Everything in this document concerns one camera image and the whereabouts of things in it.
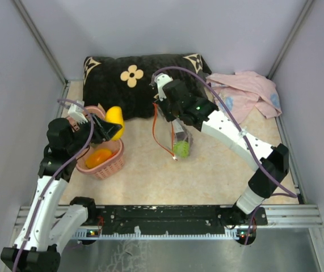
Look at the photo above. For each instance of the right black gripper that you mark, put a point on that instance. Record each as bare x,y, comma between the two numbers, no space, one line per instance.
169,117

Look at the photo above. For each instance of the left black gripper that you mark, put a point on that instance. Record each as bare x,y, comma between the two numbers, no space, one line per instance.
104,130

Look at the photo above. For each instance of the yellow lemon fruit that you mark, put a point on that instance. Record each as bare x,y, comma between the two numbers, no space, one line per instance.
114,115

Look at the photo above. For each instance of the orange mango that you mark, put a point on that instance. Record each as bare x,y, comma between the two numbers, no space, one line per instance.
98,157

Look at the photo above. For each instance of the purple grape bunch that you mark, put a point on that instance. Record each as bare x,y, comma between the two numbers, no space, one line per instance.
180,131

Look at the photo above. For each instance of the clear zip top bag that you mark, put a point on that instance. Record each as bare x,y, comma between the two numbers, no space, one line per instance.
163,133

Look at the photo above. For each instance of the green custard apple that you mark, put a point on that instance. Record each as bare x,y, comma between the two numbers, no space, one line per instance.
181,149

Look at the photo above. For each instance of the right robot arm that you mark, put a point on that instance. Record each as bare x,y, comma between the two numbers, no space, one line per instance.
270,164

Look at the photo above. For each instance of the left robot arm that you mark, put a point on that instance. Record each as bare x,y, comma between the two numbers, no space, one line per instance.
42,239

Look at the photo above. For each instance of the pink plastic basket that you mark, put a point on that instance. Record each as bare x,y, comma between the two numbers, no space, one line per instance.
113,164

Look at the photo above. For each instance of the black floral pillow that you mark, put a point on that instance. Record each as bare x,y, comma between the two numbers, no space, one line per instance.
126,81

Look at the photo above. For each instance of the pink printed cloth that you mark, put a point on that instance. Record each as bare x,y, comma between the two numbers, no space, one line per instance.
243,91

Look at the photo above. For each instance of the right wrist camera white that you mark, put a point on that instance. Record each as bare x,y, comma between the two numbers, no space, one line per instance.
158,82

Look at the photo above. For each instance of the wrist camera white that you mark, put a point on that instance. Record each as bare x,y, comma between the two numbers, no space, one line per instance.
75,111
158,82

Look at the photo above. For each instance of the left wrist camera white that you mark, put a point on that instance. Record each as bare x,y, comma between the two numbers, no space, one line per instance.
75,111

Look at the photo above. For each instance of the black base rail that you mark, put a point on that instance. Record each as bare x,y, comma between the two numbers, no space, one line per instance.
171,220

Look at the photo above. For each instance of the aluminium frame post right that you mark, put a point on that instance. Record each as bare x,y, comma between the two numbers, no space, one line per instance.
302,17

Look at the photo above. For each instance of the aluminium frame post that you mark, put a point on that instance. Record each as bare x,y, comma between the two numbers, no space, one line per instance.
302,17
25,16

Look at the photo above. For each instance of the aluminium frame post left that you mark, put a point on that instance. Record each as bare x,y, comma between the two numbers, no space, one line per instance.
25,16

